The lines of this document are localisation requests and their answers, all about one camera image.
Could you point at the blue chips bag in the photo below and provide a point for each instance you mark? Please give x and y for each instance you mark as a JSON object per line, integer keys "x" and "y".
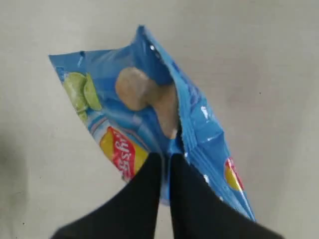
{"x": 136, "y": 100}

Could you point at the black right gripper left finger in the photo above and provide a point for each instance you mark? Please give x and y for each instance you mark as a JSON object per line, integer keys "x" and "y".
{"x": 131, "y": 214}

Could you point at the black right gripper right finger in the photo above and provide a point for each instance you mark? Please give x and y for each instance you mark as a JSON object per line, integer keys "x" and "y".
{"x": 197, "y": 213}

